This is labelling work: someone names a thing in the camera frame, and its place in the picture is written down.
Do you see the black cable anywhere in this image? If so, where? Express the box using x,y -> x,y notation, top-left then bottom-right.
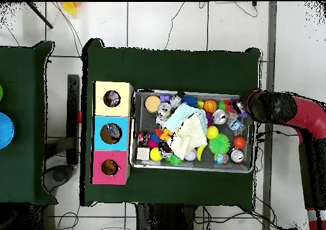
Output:
164,1 -> 187,51

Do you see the orange toy basketball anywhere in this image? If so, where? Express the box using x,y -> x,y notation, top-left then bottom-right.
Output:
203,99 -> 219,115

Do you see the green cloth side table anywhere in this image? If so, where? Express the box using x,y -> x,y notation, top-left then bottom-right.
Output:
0,40 -> 56,205

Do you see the yellow floor object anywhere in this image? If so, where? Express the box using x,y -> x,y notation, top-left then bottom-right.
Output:
62,2 -> 80,17

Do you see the multicolour cartoon print cloth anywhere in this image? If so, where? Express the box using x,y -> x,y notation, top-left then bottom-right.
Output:
104,91 -> 120,107

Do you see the grey metal beam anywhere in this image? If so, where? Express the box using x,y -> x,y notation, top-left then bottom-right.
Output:
261,1 -> 278,230

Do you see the orange red ball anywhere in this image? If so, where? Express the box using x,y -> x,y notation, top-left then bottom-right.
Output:
233,136 -> 248,150

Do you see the yellow ball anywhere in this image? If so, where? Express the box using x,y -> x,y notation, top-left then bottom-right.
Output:
206,126 -> 220,140
149,148 -> 163,162

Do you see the yellow rubber duck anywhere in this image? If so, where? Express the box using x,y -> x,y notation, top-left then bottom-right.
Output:
103,161 -> 118,175

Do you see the silver drinks can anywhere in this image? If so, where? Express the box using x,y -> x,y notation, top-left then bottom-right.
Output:
157,102 -> 173,118

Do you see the peach orange ball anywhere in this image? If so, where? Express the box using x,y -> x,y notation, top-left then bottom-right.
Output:
145,96 -> 162,113

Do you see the cream yellow cloth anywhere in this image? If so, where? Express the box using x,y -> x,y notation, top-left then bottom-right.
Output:
167,112 -> 209,161

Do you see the black chair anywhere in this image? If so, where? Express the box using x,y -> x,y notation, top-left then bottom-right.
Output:
45,74 -> 82,192

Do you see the shallow clear mesh bin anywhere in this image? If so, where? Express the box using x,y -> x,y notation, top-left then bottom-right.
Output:
129,89 -> 257,175

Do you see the small wooden cube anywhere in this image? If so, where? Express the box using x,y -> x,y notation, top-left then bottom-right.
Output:
136,147 -> 151,161

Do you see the clear plastic packet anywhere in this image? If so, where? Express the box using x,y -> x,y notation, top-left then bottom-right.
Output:
104,125 -> 122,142

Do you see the large light green spiky ball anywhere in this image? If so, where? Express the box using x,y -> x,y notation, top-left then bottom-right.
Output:
208,133 -> 232,157

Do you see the mint green cloth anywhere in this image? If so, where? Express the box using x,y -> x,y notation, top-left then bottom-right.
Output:
162,103 -> 209,135

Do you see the blue round disc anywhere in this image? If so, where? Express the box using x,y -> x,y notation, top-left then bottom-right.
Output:
0,111 -> 16,150

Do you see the black rod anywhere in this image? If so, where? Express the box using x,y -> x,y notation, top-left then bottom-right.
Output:
25,2 -> 54,29

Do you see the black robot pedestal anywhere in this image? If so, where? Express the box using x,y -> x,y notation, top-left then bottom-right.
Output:
134,203 -> 201,230

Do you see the wooden box with three holes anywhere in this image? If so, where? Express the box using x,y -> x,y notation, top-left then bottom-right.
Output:
90,80 -> 133,186

